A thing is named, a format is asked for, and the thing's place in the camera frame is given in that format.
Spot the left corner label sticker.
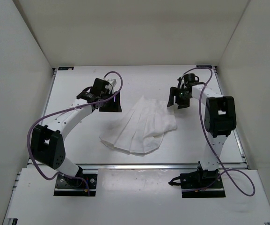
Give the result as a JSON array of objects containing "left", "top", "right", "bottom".
[{"left": 58, "top": 67, "right": 74, "bottom": 71}]

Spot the white pleated skirt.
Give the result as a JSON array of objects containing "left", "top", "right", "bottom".
[{"left": 99, "top": 96, "right": 177, "bottom": 155}]

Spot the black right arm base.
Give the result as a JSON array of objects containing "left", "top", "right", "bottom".
[{"left": 168, "top": 169, "right": 226, "bottom": 198}]

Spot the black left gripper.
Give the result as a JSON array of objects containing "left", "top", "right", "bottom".
[{"left": 100, "top": 90, "right": 123, "bottom": 112}]

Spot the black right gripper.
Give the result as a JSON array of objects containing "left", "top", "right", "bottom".
[{"left": 167, "top": 88, "right": 191, "bottom": 110}]

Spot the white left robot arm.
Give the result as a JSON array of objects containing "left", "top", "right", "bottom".
[{"left": 27, "top": 77, "right": 122, "bottom": 187}]

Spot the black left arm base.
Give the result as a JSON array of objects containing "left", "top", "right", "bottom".
[{"left": 54, "top": 173, "right": 98, "bottom": 197}]

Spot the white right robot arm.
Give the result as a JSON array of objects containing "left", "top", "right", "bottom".
[{"left": 167, "top": 73, "right": 236, "bottom": 188}]

